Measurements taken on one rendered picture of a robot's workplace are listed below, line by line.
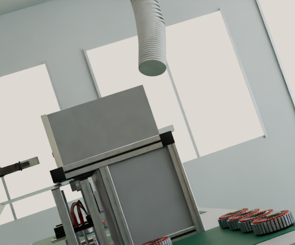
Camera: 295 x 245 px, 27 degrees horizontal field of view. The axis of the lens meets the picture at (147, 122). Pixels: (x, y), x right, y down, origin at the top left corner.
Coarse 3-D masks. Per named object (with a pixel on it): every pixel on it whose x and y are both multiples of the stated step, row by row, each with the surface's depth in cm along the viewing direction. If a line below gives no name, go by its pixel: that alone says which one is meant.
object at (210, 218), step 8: (200, 208) 312; (208, 208) 296; (208, 216) 256; (216, 216) 246; (208, 224) 228; (216, 224) 219; (288, 232) 151; (272, 240) 148; (280, 240) 144; (288, 240) 141
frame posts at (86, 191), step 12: (84, 180) 209; (60, 192) 207; (84, 192) 208; (60, 204) 208; (60, 216) 206; (96, 216) 208; (72, 228) 206; (96, 228) 207; (72, 240) 206; (108, 240) 207
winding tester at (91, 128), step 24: (120, 96) 224; (144, 96) 225; (48, 120) 220; (72, 120) 221; (96, 120) 222; (120, 120) 223; (144, 120) 224; (72, 144) 219; (96, 144) 220; (120, 144) 221
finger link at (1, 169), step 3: (9, 165) 226; (12, 165) 226; (0, 168) 225; (3, 168) 225; (6, 168) 225; (9, 168) 226; (12, 168) 226; (15, 168) 226; (18, 168) 227; (0, 171) 224; (3, 171) 225; (6, 171) 225; (9, 171) 225; (0, 174) 224
